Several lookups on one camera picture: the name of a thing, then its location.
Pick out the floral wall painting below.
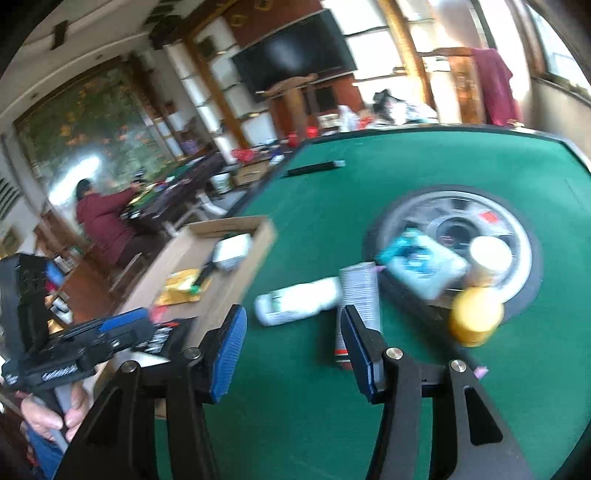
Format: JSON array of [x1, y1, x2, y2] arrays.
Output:
[[14, 60, 177, 186]]

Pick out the white jar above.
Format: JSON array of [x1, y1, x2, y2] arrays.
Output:
[[464, 236, 513, 289]]

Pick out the black white packet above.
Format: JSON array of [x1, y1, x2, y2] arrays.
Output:
[[133, 322, 186, 357]]

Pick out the tall-back wooden chair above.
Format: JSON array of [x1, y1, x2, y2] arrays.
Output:
[[255, 73, 320, 140]]

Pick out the teal white tissue pack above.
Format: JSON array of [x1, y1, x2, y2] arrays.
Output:
[[374, 228, 470, 302]]

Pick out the person's left hand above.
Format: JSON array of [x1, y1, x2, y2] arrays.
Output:
[[21, 382, 92, 445]]

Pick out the maroon garment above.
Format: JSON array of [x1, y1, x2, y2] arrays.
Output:
[[473, 47, 521, 126]]

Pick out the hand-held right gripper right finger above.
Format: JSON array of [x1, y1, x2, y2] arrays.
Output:
[[338, 304, 536, 480]]

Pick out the white rectangular box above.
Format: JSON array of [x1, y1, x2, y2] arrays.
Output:
[[213, 233, 253, 271]]

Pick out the round table control panel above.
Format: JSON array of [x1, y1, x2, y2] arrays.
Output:
[[365, 185, 544, 325]]

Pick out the window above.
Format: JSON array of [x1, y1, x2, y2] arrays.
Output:
[[526, 0, 591, 96]]

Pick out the black tube white script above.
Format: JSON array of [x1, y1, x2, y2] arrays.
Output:
[[191, 260, 221, 293]]

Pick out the yellow cracker packet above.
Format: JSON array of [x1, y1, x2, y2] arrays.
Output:
[[154, 269, 213, 306]]

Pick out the white plastic bag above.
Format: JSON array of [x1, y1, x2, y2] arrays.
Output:
[[337, 105, 362, 131]]

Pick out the black television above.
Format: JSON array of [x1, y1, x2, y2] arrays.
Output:
[[231, 9, 359, 96]]

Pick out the folding mahjong table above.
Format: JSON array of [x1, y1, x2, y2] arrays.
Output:
[[122, 152, 228, 232]]

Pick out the grey red carton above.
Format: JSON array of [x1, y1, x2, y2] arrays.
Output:
[[333, 261, 382, 368]]

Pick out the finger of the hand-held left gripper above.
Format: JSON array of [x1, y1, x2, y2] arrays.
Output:
[[95, 307, 153, 334], [90, 323, 158, 360]]

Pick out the brown cardboard box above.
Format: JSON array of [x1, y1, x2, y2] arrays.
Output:
[[112, 216, 278, 367]]

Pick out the black bar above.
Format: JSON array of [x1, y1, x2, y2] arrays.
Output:
[[285, 160, 346, 179]]

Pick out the white plastic bottle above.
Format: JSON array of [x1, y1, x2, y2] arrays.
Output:
[[254, 277, 343, 328]]

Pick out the carved wooden armchair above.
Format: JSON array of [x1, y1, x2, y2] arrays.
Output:
[[418, 46, 486, 125]]

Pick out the yellow lid jar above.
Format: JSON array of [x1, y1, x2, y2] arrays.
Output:
[[449, 287, 505, 348]]

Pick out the white wall shelving unit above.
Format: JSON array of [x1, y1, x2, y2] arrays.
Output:
[[164, 0, 444, 153]]

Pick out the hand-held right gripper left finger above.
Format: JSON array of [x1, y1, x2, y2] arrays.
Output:
[[53, 304, 249, 480]]

